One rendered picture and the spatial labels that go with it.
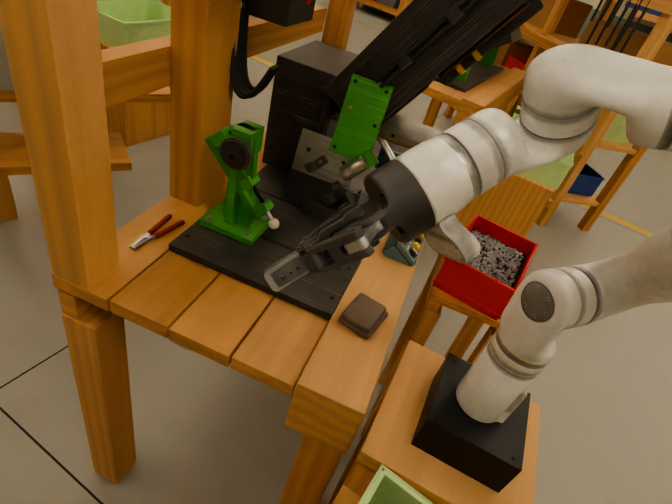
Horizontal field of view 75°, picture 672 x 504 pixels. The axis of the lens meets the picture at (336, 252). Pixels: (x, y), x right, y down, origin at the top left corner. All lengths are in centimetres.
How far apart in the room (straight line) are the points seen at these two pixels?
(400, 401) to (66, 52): 83
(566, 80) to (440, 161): 13
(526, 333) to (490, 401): 17
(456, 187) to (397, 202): 5
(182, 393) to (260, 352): 102
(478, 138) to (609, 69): 12
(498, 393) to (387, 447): 23
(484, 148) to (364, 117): 83
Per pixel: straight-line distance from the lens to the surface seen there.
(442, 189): 40
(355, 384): 89
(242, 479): 175
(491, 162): 42
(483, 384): 83
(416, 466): 90
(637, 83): 47
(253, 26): 146
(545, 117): 47
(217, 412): 186
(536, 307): 70
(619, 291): 71
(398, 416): 94
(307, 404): 90
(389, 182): 39
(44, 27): 78
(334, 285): 106
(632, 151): 395
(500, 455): 88
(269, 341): 94
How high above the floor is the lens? 160
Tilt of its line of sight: 37 degrees down
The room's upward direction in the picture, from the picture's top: 17 degrees clockwise
